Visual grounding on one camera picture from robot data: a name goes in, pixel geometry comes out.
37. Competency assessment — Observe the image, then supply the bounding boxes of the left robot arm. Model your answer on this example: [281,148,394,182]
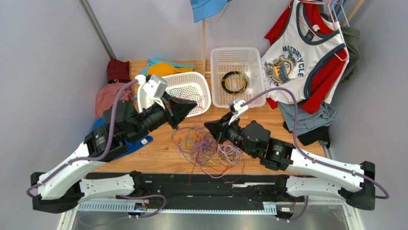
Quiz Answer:
[31,93,197,214]

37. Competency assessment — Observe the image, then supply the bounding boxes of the maroon cloth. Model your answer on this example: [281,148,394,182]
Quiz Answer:
[107,59,131,84]

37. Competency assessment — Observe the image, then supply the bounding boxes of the rounded white plastic basket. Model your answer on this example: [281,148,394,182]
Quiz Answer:
[140,72,211,122]

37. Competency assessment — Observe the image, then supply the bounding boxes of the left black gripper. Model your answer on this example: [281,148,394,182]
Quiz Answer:
[127,92,198,144]

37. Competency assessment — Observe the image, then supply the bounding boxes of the pink clothes hanger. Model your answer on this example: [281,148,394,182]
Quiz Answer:
[289,0,350,64]

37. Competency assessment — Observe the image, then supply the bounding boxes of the orange cloth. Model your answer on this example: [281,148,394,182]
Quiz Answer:
[147,62,195,77]

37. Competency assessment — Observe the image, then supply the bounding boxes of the red wire in basket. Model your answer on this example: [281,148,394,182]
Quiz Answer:
[172,86,207,115]

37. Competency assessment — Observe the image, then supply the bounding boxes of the aluminium slotted rail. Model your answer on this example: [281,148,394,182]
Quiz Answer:
[76,199,277,215]

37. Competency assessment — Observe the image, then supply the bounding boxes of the teal cloth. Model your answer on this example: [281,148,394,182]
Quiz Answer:
[139,58,196,76]

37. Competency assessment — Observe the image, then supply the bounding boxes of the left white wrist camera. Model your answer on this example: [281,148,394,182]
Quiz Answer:
[135,74,168,111]

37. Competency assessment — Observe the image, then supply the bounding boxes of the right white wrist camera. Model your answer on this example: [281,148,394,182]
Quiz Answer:
[228,97,249,125]

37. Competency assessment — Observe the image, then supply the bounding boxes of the grey denim garment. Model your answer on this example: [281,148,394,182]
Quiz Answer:
[278,102,337,135]

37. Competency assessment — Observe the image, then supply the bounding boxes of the black coiled cable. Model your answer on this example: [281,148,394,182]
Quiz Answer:
[221,71,248,95]

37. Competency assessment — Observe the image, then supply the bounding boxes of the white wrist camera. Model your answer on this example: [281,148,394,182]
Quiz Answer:
[135,74,168,111]
[228,97,249,125]

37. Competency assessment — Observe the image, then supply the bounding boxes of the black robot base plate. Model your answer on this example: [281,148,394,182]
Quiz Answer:
[86,173,305,212]

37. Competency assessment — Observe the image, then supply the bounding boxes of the red shirt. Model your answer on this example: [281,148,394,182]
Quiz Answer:
[264,1,348,115]

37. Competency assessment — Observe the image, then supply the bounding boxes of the yellow wire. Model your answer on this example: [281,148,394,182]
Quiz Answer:
[221,70,249,96]

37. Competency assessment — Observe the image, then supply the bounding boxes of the rectangular white plastic basket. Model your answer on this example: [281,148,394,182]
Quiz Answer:
[210,46,265,108]

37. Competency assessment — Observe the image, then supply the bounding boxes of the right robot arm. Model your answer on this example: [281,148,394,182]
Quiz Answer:
[204,112,375,210]

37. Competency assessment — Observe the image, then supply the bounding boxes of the dark green garment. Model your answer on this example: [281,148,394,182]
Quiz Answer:
[313,11,361,84]

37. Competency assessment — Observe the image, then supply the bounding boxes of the blue cloth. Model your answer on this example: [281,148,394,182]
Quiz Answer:
[92,117,153,160]

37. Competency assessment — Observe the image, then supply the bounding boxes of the pink cloth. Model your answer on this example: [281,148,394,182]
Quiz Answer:
[95,82,134,119]

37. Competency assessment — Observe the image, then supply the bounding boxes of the black garment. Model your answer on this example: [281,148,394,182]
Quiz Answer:
[297,126,331,148]

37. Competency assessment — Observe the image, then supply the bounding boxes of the colourful wire pile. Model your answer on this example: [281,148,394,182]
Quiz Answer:
[171,124,246,185]

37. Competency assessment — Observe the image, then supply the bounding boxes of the metal corner rail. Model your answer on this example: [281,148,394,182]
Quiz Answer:
[78,0,116,59]

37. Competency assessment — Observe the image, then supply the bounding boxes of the wooden rack pole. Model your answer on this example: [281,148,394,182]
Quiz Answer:
[340,0,365,26]

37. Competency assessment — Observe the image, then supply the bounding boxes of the white motorcycle tank top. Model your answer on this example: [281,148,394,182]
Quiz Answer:
[261,0,350,105]

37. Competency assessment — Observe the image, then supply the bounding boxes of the light blue bucket hat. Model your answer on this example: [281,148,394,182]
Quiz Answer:
[190,0,230,23]

